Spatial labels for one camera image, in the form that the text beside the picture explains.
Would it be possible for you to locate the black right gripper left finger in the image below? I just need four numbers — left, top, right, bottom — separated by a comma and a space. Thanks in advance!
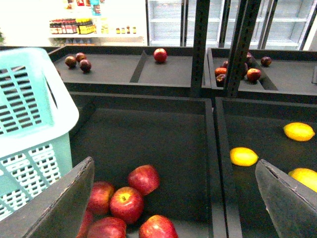
0, 157, 95, 238

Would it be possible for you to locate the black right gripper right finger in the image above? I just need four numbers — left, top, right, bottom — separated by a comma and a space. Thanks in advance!
255, 160, 317, 238

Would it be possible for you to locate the yellow lemon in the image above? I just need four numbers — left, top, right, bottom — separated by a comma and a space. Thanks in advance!
288, 168, 317, 192
230, 147, 259, 167
283, 122, 315, 142

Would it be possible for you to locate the light blue plastic basket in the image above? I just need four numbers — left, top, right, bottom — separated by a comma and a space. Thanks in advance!
0, 48, 79, 219

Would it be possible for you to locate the red apple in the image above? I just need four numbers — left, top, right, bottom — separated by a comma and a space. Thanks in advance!
127, 165, 160, 196
109, 186, 144, 225
87, 217, 127, 238
87, 181, 115, 215
139, 215, 179, 238

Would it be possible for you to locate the red apple bottom left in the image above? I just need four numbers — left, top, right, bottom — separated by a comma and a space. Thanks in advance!
87, 217, 127, 238

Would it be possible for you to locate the red apple centre front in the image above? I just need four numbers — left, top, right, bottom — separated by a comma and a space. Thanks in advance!
109, 186, 144, 225

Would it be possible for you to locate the red apple upper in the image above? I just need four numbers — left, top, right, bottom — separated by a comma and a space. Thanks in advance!
127, 165, 160, 196

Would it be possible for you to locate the red apple bottom right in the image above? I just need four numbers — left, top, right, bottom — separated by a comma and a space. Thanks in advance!
139, 215, 179, 238

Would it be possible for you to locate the black fruit display shelf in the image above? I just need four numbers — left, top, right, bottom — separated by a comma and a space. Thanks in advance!
45, 46, 317, 238

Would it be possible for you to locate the red apple right shelf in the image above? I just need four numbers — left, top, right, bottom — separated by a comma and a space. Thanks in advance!
247, 68, 262, 83

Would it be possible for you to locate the red apple shelf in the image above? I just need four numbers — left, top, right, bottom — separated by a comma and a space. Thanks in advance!
153, 48, 167, 63
247, 68, 262, 83

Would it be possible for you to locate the dark plum far right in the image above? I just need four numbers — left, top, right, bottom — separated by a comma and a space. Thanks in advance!
261, 56, 272, 67

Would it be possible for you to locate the dark plum left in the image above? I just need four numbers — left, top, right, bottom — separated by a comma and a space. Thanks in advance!
65, 56, 77, 68

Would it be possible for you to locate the dark plum middle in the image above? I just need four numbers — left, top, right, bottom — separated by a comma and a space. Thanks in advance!
75, 52, 87, 62

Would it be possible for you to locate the shelf of bottles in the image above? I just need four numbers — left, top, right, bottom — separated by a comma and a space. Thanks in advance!
48, 0, 146, 47

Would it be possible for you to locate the red apple back shelf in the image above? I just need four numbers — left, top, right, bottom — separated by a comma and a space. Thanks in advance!
153, 48, 167, 63

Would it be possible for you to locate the black metal shelf post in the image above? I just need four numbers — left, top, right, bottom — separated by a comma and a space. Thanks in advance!
190, 0, 210, 98

